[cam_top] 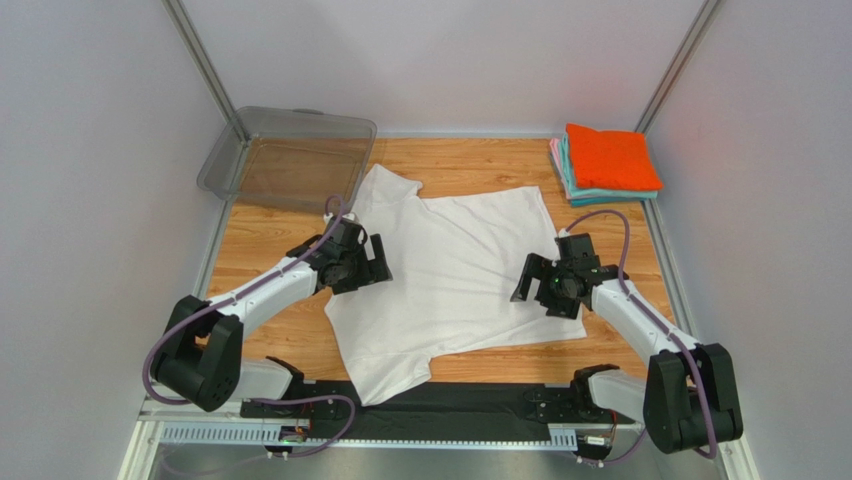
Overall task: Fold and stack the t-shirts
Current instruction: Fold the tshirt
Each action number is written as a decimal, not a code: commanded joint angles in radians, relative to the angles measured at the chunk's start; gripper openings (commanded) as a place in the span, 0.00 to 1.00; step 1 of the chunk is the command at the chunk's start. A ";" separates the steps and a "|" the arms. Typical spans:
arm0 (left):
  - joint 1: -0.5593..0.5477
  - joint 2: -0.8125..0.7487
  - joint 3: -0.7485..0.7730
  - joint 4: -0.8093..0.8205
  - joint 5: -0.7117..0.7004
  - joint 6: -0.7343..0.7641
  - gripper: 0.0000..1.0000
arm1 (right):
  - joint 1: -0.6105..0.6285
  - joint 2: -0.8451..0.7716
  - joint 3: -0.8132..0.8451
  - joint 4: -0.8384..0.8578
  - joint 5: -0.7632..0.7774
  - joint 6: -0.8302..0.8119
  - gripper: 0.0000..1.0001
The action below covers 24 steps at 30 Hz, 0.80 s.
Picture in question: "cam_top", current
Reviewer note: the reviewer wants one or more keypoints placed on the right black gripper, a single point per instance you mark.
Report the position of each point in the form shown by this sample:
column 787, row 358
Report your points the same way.
column 539, row 282

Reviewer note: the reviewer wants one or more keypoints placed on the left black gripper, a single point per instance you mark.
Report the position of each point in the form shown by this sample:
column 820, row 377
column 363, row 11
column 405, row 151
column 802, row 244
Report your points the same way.
column 373, row 270

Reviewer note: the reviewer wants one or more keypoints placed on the white t-shirt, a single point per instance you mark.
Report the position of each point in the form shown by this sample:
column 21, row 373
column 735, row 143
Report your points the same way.
column 455, row 262

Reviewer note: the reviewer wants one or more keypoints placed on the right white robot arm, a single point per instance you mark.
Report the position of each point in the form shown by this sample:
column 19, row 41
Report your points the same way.
column 689, row 399

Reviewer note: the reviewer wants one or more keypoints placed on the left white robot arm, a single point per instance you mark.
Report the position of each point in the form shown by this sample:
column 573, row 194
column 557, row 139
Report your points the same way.
column 199, row 359

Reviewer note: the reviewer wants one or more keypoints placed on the pink folded t-shirt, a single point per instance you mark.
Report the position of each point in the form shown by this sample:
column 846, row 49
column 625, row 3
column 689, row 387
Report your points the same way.
column 556, row 161

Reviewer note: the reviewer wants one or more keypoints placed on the orange folded t-shirt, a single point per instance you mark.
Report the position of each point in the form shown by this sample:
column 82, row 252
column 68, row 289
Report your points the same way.
column 611, row 160

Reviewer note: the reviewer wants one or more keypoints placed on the clear grey plastic bin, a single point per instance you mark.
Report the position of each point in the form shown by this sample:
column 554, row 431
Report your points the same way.
column 288, row 159

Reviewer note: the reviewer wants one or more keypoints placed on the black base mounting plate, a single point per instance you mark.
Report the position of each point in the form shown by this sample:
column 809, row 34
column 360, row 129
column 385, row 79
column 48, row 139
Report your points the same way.
column 438, row 411

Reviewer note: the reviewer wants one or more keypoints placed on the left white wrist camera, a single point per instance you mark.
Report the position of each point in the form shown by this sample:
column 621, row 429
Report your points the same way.
column 328, row 218

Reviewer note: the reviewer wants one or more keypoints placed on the aluminium frame rail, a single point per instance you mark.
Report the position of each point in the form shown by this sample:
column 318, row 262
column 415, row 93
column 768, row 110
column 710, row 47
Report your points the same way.
column 250, row 441

